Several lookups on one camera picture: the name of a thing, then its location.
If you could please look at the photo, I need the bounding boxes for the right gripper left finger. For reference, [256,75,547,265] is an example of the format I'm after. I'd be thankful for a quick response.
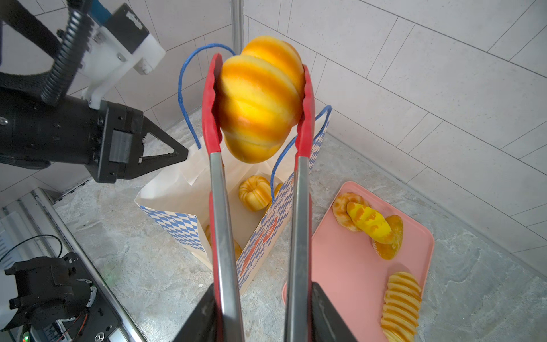
[172,284,217,342]

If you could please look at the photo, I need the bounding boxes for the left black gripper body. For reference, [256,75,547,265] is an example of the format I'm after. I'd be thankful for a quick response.
[87,101,189,183]

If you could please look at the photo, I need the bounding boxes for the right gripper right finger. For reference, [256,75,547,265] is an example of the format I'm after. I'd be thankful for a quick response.
[311,282,357,342]

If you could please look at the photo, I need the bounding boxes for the red metal tongs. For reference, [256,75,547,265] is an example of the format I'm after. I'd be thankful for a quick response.
[201,53,316,342]

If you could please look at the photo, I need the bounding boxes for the striped long bread roll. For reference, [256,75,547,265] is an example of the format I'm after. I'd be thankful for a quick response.
[380,272,423,342]

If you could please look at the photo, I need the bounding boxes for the long yellow baguette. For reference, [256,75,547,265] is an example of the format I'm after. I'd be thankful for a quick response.
[204,224,244,261]

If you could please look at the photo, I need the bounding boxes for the bright yellow croissant bread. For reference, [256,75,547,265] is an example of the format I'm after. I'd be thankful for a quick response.
[347,202,391,243]

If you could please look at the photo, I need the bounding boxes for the pale yellow bread slice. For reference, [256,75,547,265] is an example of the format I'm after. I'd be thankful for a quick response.
[239,175,272,212]

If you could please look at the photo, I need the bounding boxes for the small striped round bun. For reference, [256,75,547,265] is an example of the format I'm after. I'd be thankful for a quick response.
[217,36,305,164]

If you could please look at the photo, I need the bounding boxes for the blue checkered paper bag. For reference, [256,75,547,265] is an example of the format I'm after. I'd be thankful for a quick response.
[134,42,333,296]

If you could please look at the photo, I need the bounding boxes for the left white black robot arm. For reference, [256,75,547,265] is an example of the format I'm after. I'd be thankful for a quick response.
[1,1,188,183]

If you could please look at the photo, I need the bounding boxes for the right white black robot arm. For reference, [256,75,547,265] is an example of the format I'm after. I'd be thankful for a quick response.
[1,252,357,341]

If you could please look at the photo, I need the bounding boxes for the twisted yellow pretzel bread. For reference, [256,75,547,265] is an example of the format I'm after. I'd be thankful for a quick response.
[332,192,370,232]

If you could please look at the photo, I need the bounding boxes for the pink plastic tray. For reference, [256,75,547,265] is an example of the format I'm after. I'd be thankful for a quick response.
[285,182,434,341]

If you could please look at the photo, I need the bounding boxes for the small brown oval bun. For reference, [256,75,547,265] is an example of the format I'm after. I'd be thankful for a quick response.
[372,215,404,260]

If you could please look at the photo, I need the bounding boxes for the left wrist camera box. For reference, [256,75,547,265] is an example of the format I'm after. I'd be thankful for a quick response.
[81,1,166,110]

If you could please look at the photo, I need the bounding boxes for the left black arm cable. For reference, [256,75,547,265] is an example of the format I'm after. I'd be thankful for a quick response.
[40,0,95,107]

